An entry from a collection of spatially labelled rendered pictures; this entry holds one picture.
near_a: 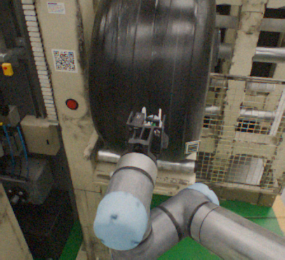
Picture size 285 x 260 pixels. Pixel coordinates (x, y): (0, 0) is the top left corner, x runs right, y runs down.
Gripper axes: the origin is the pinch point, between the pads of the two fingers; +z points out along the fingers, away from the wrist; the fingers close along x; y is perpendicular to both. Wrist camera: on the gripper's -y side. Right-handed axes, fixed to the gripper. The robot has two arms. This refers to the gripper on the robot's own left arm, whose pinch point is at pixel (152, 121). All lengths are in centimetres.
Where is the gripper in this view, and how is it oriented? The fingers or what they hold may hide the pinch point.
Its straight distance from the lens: 74.8
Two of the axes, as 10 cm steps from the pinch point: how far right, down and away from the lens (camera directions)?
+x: -9.8, -1.2, 1.3
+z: 1.8, -5.1, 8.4
